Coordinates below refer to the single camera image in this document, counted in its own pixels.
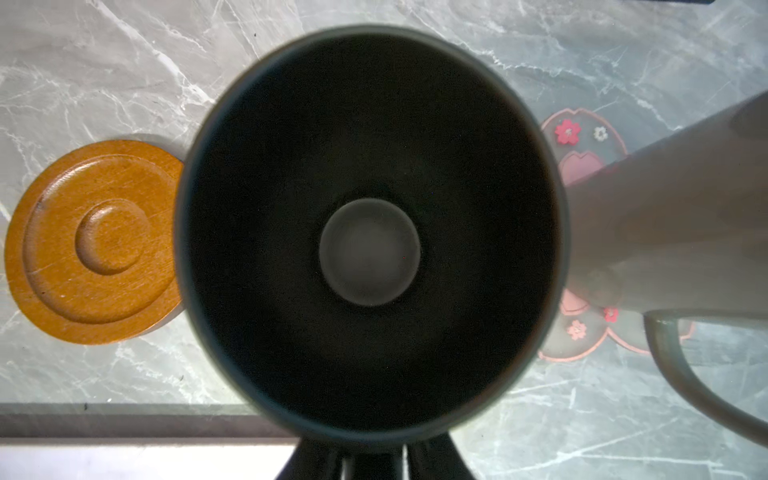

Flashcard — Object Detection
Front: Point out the black mug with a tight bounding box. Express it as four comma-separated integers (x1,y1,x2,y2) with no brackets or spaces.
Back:
173,24,569,479

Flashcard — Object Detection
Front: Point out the pink cherry blossom coaster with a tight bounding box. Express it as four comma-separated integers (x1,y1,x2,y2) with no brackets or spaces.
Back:
536,107,697,364

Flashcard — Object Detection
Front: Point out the brown wooden round coaster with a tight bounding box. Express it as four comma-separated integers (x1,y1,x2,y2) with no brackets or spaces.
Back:
4,140,182,345

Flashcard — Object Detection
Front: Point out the grey mug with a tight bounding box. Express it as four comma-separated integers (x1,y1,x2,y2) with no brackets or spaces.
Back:
567,94,767,445

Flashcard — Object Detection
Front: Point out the lavender serving tray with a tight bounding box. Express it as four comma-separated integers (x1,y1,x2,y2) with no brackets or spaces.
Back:
1,438,297,479

